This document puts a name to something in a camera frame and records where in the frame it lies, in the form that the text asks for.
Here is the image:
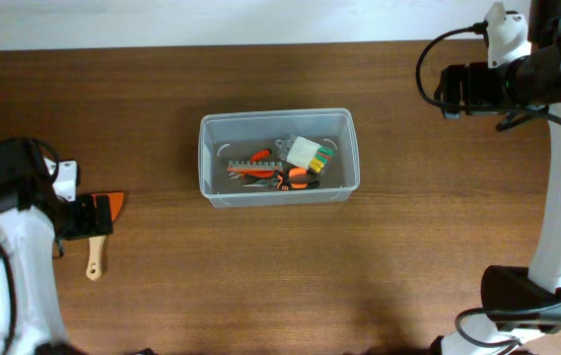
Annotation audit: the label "orange scraper wooden handle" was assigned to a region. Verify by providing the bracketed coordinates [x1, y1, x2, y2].
[86, 191, 125, 281]

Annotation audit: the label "orange socket rail strip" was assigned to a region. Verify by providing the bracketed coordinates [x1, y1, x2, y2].
[227, 161, 284, 173]

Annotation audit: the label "pack of coloured bits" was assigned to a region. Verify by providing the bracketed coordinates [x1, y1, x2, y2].
[275, 135, 334, 174]

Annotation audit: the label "small red cutting pliers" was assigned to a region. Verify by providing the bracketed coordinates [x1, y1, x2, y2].
[227, 149, 279, 178]

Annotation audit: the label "orange black needle-nose pliers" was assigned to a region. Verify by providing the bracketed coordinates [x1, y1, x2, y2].
[245, 168, 319, 191]

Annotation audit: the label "clear plastic container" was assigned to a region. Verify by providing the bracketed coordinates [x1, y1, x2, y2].
[198, 108, 360, 208]

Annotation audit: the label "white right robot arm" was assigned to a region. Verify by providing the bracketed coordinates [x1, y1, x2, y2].
[427, 1, 561, 354]

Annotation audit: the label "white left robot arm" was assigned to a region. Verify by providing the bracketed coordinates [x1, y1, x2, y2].
[0, 137, 113, 354]

